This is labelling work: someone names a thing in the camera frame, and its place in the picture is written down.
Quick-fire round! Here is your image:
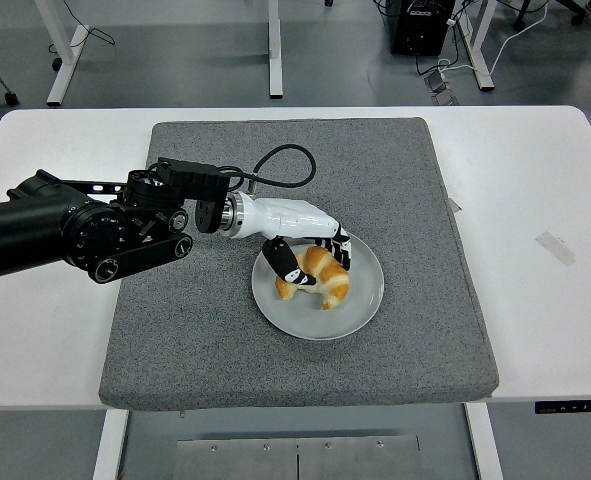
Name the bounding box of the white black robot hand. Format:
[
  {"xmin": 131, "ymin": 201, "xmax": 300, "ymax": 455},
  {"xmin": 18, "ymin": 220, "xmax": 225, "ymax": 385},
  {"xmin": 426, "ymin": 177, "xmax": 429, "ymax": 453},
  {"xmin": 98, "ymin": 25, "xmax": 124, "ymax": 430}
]
[{"xmin": 235, "ymin": 194, "xmax": 355, "ymax": 288}]

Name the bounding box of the golden croissant bread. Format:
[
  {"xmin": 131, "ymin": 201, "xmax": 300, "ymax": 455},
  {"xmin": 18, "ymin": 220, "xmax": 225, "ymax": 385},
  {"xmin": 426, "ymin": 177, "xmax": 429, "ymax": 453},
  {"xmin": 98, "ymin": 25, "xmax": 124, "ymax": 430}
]
[{"xmin": 274, "ymin": 244, "xmax": 351, "ymax": 311}]

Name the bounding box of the light grey round plate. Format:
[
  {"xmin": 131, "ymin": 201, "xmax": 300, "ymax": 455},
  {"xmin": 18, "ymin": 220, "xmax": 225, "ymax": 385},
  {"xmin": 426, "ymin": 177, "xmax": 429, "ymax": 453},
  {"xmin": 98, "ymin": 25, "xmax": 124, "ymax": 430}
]
[{"xmin": 250, "ymin": 224, "xmax": 385, "ymax": 342}]

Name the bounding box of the grey metal plate with screws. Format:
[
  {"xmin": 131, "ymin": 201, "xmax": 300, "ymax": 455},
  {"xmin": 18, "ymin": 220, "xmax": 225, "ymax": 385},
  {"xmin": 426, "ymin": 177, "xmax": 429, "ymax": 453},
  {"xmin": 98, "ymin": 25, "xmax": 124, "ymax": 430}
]
[{"xmin": 174, "ymin": 434, "xmax": 423, "ymax": 480}]

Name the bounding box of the grey speckled square mat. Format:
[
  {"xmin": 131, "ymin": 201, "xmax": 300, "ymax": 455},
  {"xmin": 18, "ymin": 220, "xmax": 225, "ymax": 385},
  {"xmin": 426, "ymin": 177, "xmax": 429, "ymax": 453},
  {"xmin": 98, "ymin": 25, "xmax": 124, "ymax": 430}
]
[{"xmin": 97, "ymin": 117, "xmax": 500, "ymax": 412}]

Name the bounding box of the white desk leg with foot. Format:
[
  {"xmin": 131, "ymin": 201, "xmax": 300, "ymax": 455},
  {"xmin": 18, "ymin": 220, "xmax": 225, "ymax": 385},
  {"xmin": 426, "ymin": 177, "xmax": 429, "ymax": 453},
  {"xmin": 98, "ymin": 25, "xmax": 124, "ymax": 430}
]
[
  {"xmin": 267, "ymin": 0, "xmax": 283, "ymax": 99},
  {"xmin": 457, "ymin": 0, "xmax": 496, "ymax": 92},
  {"xmin": 45, "ymin": 0, "xmax": 91, "ymax": 108}
]

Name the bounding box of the black computer case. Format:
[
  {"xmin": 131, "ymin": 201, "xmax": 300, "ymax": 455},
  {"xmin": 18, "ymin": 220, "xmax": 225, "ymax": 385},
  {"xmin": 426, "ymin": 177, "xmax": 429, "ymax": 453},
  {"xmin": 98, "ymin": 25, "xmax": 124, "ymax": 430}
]
[{"xmin": 389, "ymin": 0, "xmax": 456, "ymax": 57}]

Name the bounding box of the clear tape strip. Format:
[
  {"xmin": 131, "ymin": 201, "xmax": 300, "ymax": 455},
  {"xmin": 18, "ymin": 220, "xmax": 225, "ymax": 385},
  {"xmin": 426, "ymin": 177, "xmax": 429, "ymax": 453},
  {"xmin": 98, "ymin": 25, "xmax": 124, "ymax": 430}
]
[{"xmin": 534, "ymin": 230, "xmax": 576, "ymax": 267}]

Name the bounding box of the white table leg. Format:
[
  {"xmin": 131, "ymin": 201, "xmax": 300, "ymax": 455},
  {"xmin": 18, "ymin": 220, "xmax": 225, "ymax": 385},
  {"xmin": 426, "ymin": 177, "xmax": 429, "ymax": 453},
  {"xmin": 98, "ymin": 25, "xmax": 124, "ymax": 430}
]
[
  {"xmin": 92, "ymin": 409, "xmax": 130, "ymax": 480},
  {"xmin": 464, "ymin": 402, "xmax": 504, "ymax": 480}
]

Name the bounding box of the black table control panel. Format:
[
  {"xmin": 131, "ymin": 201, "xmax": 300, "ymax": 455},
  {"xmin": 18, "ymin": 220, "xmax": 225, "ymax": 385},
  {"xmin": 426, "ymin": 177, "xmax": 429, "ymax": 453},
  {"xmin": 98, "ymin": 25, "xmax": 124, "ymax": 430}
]
[{"xmin": 533, "ymin": 398, "xmax": 591, "ymax": 415}]

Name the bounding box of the black chair base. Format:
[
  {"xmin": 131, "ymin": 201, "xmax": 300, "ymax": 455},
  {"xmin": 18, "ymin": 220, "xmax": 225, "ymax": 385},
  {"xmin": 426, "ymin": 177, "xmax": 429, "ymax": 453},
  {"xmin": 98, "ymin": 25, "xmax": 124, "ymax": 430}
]
[{"xmin": 514, "ymin": 0, "xmax": 589, "ymax": 29}]

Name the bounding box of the thin black floor cable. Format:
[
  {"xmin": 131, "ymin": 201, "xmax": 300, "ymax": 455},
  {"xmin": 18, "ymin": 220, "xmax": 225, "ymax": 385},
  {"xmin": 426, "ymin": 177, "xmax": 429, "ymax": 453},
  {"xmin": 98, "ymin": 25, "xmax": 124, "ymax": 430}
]
[{"xmin": 48, "ymin": 0, "xmax": 119, "ymax": 55}]

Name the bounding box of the white floor cable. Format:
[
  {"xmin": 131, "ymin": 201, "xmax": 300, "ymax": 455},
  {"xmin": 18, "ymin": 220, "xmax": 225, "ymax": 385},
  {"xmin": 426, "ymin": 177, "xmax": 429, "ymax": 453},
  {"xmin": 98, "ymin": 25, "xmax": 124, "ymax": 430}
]
[{"xmin": 437, "ymin": 0, "xmax": 551, "ymax": 76}]

